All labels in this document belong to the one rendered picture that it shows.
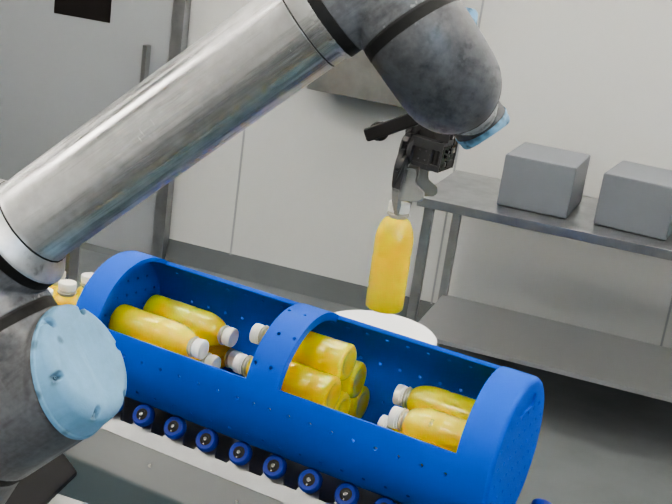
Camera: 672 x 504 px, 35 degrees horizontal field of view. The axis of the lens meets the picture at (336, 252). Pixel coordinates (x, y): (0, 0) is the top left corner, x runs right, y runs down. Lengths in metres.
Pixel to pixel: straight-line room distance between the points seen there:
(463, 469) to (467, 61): 0.81
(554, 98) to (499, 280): 0.95
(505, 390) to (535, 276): 3.58
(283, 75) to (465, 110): 0.20
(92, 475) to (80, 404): 0.97
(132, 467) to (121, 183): 1.01
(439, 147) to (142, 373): 0.70
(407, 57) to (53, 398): 0.54
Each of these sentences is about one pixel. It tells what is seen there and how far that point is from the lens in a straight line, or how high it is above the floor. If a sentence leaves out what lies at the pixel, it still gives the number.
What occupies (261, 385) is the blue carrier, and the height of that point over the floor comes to 1.13.
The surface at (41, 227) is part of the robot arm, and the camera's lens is 1.25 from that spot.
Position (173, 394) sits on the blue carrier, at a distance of 2.00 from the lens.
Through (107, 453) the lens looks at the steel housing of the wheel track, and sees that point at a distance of 2.16.
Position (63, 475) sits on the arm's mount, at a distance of 1.59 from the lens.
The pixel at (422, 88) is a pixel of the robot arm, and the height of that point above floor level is 1.76.
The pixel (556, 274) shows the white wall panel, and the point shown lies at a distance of 5.32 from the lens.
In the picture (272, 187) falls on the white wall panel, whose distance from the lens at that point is 5.63.
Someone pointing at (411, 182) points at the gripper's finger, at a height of 1.50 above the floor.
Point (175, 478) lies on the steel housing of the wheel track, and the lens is 2.08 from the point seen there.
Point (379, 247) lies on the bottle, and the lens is 1.92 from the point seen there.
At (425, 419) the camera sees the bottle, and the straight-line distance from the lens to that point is 1.82.
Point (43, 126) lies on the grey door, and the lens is 6.21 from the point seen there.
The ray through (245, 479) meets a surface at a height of 0.92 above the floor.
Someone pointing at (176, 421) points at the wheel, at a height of 0.98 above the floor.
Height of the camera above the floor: 1.91
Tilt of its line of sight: 17 degrees down
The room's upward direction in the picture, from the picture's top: 8 degrees clockwise
